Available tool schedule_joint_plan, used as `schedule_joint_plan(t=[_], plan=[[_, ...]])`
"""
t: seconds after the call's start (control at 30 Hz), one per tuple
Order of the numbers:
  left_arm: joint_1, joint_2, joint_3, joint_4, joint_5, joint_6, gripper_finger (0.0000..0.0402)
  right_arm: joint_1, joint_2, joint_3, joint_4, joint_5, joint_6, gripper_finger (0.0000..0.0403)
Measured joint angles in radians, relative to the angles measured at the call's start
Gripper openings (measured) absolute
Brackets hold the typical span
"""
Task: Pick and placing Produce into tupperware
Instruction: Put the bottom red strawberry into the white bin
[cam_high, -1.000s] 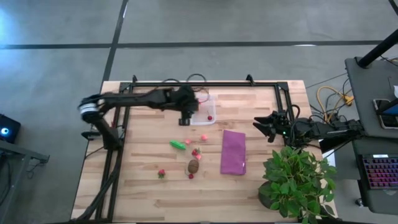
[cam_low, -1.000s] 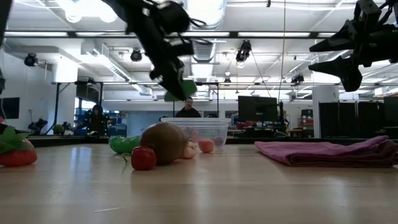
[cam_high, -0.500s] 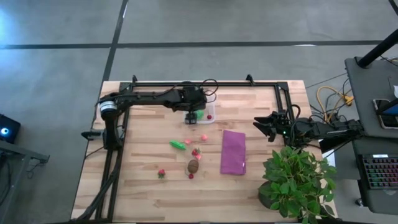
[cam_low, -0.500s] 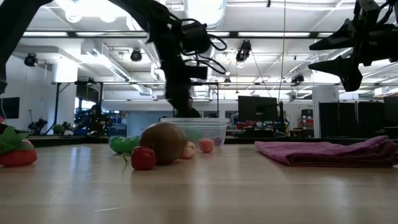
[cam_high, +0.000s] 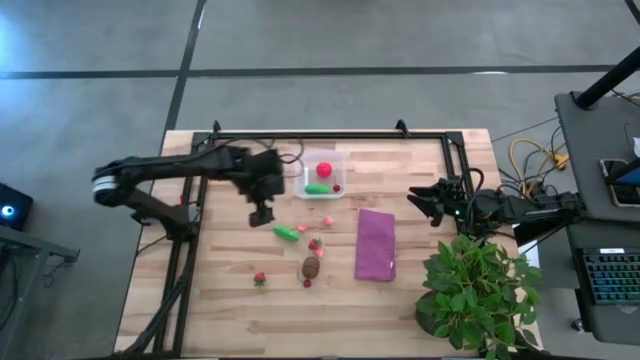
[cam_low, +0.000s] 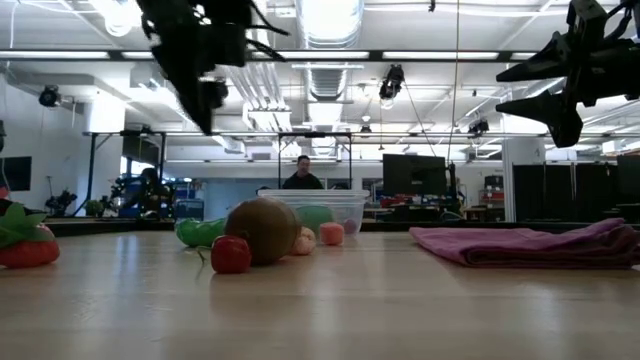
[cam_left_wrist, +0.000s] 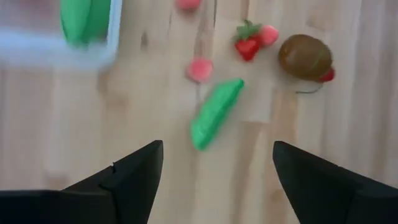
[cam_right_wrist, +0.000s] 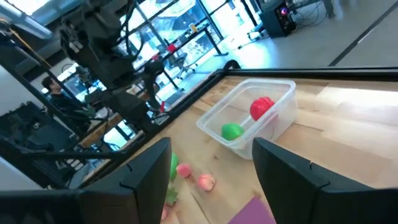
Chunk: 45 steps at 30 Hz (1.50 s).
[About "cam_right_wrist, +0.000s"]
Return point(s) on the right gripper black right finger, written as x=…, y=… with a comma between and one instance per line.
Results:
x=295, y=193

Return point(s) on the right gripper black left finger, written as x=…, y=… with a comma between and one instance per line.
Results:
x=140, y=186

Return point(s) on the green toy leaf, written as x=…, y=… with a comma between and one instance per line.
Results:
x=171, y=196

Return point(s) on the green toy pea pod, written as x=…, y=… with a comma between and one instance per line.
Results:
x=174, y=165

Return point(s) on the pink toy fruit piece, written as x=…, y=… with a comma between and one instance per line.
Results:
x=184, y=170
x=206, y=182

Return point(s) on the green toy vegetable orange end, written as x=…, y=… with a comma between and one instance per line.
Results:
x=231, y=131

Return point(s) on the red toy tomato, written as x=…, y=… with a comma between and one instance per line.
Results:
x=260, y=108

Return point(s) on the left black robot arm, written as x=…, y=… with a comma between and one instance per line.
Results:
x=133, y=112

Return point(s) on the clear plastic tupperware container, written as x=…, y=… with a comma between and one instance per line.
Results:
x=280, y=124

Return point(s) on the purple folded cloth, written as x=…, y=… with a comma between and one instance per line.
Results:
x=252, y=213

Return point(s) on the person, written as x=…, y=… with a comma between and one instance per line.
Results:
x=65, y=104

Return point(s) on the small red container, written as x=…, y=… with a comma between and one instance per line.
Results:
x=171, y=48
x=155, y=57

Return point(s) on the black swivel chair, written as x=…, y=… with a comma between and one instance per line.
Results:
x=182, y=60

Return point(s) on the cream cup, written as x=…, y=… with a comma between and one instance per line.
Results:
x=194, y=28

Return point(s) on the long black desk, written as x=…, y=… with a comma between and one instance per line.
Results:
x=213, y=42

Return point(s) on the black computer tower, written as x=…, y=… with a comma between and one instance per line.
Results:
x=276, y=21

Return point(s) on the black aluminium frame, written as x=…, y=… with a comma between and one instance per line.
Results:
x=311, y=73

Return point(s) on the black frame clamp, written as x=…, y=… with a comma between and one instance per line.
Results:
x=231, y=61

